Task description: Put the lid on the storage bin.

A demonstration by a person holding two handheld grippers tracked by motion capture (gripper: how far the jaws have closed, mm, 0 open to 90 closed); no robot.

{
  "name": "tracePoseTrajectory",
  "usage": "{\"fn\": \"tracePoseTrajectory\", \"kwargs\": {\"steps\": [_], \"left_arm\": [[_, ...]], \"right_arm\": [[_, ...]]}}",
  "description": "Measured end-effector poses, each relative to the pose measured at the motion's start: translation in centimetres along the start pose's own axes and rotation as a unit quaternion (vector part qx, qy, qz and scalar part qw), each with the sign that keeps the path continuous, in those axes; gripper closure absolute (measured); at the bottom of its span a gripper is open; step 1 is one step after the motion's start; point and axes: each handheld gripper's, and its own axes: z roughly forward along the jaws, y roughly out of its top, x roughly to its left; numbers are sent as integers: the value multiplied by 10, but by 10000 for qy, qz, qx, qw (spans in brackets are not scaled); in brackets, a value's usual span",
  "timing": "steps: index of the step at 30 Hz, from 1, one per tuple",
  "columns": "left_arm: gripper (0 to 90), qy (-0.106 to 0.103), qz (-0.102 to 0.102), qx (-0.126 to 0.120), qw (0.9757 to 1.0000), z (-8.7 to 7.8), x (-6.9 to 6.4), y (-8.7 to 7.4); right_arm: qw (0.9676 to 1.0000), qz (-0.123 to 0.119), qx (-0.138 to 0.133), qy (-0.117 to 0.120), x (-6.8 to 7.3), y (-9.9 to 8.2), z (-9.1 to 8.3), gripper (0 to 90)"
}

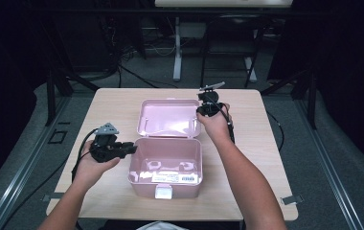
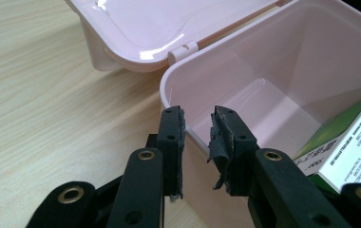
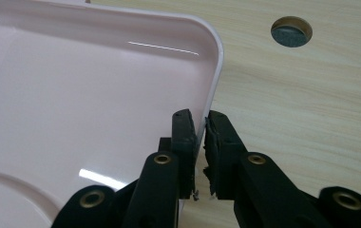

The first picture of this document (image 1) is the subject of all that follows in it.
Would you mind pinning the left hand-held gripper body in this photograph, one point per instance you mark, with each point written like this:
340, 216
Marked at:
106, 150

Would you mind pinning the aluminium floor rail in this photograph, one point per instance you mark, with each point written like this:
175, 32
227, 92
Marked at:
330, 169
17, 182

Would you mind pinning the white desk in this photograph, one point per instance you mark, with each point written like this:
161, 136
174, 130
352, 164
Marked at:
221, 3

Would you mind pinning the person's left hand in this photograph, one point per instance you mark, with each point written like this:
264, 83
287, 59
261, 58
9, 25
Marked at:
87, 171

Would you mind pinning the person's right hand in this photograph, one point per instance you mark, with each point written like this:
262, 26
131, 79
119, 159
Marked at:
218, 126

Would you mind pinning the grey metal table bracket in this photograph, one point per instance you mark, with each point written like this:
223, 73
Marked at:
50, 197
291, 200

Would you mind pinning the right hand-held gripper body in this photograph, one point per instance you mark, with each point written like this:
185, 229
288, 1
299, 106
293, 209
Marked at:
209, 107

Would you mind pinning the person's white clothing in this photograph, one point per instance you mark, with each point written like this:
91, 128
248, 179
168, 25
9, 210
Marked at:
159, 226

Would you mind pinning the black metal stand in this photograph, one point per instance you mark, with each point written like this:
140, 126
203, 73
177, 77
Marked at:
312, 96
50, 96

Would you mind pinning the black metal chair frame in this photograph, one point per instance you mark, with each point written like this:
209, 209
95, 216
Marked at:
234, 19

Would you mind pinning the white labelled packet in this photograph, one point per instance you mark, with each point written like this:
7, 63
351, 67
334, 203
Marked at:
175, 178

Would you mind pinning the white desk leg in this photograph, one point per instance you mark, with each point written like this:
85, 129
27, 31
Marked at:
177, 51

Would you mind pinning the pink plastic storage box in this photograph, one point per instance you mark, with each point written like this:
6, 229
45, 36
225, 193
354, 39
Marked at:
167, 118

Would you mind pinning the dark curtain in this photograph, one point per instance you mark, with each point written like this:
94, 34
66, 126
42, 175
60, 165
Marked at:
346, 64

